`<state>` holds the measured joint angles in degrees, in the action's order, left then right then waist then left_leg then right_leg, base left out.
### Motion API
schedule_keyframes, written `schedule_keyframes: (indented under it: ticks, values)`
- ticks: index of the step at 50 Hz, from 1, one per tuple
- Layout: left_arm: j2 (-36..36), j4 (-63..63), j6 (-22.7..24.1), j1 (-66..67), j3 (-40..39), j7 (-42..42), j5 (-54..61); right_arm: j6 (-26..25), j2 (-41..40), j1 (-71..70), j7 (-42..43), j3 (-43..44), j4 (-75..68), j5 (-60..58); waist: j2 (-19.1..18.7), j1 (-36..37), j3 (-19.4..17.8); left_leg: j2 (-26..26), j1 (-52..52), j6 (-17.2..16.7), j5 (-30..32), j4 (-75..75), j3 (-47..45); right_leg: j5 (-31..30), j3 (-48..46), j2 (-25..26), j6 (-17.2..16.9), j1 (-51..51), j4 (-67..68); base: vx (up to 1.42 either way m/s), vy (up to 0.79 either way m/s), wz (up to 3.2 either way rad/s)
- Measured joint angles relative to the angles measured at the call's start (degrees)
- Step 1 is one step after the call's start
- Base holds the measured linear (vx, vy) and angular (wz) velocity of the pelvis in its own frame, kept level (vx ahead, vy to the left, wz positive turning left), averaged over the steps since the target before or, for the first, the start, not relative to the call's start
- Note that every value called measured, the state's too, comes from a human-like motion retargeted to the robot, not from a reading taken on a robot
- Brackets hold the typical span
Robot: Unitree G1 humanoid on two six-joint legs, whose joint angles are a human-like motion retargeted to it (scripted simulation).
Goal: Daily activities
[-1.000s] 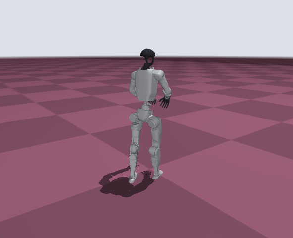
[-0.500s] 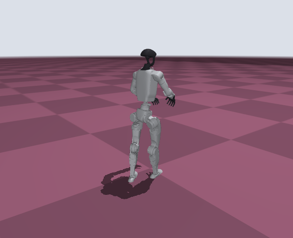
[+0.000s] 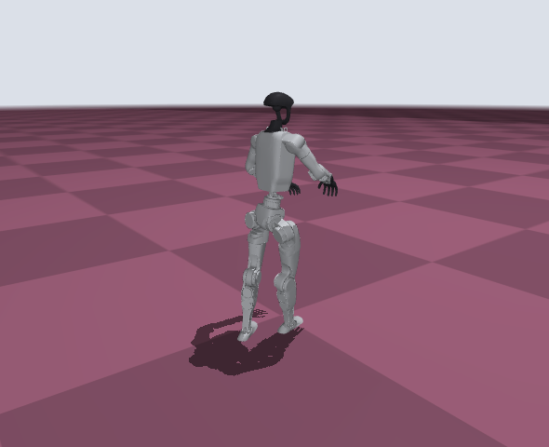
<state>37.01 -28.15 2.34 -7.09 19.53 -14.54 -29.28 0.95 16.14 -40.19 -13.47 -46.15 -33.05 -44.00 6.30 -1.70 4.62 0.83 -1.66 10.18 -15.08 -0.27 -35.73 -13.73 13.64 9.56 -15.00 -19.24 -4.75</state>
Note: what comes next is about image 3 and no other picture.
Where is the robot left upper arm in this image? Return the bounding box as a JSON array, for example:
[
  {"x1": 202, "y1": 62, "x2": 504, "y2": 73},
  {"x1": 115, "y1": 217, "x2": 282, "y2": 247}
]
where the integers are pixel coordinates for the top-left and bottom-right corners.
[{"x1": 245, "y1": 134, "x2": 258, "y2": 176}]

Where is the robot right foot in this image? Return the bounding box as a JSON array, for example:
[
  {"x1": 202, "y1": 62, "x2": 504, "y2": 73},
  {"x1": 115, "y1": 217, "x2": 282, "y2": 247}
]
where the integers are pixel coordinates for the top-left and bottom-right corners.
[{"x1": 277, "y1": 316, "x2": 303, "y2": 333}]

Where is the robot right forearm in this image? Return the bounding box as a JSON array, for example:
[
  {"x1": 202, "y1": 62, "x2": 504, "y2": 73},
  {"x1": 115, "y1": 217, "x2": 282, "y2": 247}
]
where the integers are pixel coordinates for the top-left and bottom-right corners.
[{"x1": 318, "y1": 164, "x2": 332, "y2": 183}]

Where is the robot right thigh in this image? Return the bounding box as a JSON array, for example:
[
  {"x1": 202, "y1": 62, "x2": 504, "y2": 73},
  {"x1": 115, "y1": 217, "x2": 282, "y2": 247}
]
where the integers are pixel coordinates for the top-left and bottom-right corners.
[{"x1": 272, "y1": 217, "x2": 301, "y2": 292}]

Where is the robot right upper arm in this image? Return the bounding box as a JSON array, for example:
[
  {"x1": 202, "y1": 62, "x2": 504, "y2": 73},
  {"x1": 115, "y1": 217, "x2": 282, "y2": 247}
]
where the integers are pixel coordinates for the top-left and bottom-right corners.
[{"x1": 281, "y1": 133, "x2": 326, "y2": 181}]

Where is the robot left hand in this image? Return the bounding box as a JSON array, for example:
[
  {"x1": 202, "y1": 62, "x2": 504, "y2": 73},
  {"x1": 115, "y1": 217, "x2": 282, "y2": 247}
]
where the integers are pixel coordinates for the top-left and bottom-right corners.
[{"x1": 289, "y1": 183, "x2": 301, "y2": 195}]

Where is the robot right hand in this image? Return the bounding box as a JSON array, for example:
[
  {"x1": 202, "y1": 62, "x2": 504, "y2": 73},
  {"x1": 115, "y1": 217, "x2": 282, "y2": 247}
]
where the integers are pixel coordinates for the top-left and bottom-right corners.
[{"x1": 318, "y1": 175, "x2": 338, "y2": 196}]

